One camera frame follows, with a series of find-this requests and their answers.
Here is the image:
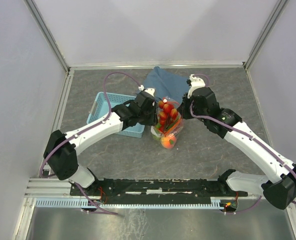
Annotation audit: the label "red toy strawberry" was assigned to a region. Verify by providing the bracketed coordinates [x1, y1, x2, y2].
[169, 108, 178, 120]
[159, 111, 168, 120]
[162, 103, 174, 115]

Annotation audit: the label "clear zip bag orange zipper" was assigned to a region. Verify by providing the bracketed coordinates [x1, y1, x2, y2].
[150, 96, 184, 149]

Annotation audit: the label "green toy leaves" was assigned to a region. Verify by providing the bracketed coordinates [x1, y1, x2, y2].
[159, 118, 178, 133]

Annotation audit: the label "orange-red toy peach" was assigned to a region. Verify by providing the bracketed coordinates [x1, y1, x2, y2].
[160, 134, 177, 149]

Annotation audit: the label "light blue plastic basket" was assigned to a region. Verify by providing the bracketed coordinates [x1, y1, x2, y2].
[86, 92, 145, 138]

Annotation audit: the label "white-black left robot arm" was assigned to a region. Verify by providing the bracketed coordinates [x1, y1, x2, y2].
[43, 88, 157, 195]

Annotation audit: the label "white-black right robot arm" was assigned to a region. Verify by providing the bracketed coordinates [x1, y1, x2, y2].
[178, 84, 296, 210]

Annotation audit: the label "blue folded cloth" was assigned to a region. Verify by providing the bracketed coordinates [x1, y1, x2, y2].
[143, 66, 190, 104]

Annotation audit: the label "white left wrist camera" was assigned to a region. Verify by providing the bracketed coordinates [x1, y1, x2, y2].
[138, 85, 156, 98]

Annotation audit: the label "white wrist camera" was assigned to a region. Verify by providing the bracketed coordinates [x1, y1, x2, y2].
[187, 73, 210, 99]
[138, 85, 156, 98]

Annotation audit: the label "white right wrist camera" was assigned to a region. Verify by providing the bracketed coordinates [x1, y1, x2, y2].
[187, 73, 210, 99]

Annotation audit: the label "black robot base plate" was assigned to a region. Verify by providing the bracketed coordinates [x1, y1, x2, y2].
[83, 178, 248, 205]

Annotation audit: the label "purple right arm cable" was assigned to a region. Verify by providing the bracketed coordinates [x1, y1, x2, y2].
[189, 73, 296, 215]

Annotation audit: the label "aluminium frame post right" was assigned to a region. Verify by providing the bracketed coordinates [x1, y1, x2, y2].
[243, 0, 289, 71]

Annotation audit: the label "aluminium frame post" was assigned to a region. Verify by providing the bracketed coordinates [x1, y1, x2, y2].
[243, 0, 289, 71]
[24, 0, 70, 73]

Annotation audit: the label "light blue cable duct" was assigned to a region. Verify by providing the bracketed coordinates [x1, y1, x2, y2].
[35, 196, 226, 210]

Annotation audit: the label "aluminium frame post left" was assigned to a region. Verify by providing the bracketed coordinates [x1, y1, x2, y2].
[24, 0, 70, 73]

